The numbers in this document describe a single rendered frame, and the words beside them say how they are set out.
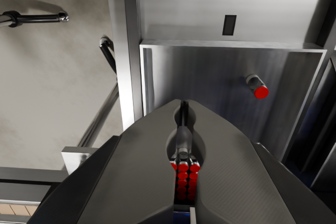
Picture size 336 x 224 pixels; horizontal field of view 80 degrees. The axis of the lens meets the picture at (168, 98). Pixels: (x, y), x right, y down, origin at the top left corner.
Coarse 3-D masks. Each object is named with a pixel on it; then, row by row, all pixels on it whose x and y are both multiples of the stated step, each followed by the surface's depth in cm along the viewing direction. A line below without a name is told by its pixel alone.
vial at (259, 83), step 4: (248, 76) 34; (252, 76) 33; (256, 76) 33; (248, 80) 33; (252, 80) 32; (256, 80) 32; (260, 80) 32; (248, 84) 33; (252, 84) 31; (256, 84) 31; (260, 84) 31; (264, 84) 31; (252, 88) 31; (252, 92) 32
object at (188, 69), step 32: (160, 64) 34; (192, 64) 33; (224, 64) 33; (256, 64) 33; (288, 64) 32; (320, 64) 29; (160, 96) 37; (192, 96) 36; (224, 96) 36; (288, 96) 35; (256, 128) 39; (288, 128) 36
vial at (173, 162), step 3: (177, 150) 43; (174, 153) 41; (177, 153) 42; (174, 156) 40; (171, 159) 40; (174, 159) 40; (171, 162) 39; (174, 162) 39; (174, 165) 39; (174, 168) 39
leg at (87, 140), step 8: (112, 88) 105; (112, 96) 97; (104, 104) 90; (112, 104) 94; (104, 112) 86; (96, 120) 80; (104, 120) 84; (88, 128) 76; (96, 128) 77; (88, 136) 72; (96, 136) 76; (80, 144) 68; (88, 144) 70; (64, 168) 60
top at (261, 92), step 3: (258, 87) 30; (261, 87) 30; (264, 87) 30; (255, 90) 30; (258, 90) 30; (261, 90) 30; (264, 90) 30; (267, 90) 30; (255, 93) 30; (258, 93) 30; (261, 93) 30; (264, 93) 30; (267, 93) 30; (255, 96) 31; (258, 96) 31; (261, 96) 30; (264, 96) 30
